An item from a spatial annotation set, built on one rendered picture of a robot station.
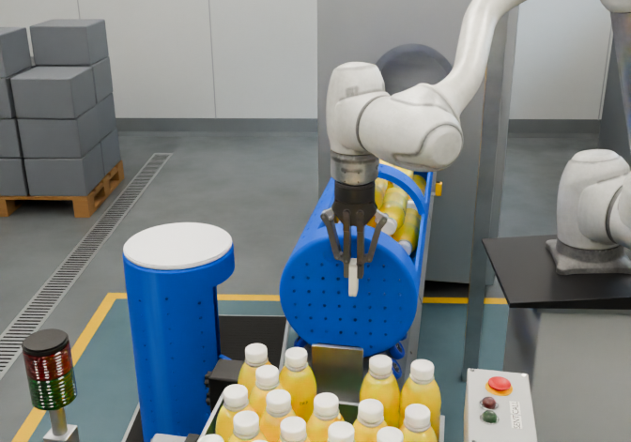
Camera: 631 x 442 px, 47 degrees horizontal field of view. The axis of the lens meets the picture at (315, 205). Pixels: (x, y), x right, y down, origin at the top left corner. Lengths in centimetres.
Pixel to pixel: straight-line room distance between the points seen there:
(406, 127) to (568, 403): 103
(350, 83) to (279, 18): 527
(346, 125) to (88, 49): 401
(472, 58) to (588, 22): 555
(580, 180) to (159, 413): 122
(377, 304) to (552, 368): 56
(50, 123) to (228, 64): 220
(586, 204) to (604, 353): 37
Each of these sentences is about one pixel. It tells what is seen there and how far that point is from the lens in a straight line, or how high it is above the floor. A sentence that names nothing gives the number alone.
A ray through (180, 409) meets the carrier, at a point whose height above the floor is 62.
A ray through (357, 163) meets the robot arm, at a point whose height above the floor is 141.
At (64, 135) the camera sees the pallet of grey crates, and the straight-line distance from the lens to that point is 490.
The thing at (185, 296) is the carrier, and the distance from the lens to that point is 182.
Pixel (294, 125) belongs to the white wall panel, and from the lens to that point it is 666.
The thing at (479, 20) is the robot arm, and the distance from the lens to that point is 137.
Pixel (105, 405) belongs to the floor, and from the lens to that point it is 314.
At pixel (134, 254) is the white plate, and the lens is 187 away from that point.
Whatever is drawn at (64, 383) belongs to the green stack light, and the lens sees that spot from 112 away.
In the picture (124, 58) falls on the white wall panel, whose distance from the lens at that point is 682.
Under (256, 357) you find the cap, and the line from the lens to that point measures 130.
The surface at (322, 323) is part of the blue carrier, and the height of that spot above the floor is 103.
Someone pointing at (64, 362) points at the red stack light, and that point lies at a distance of 111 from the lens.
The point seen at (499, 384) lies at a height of 111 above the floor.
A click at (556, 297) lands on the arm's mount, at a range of 173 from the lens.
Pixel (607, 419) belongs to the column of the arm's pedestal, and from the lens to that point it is 200.
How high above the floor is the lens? 181
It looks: 21 degrees down
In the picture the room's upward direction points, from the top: straight up
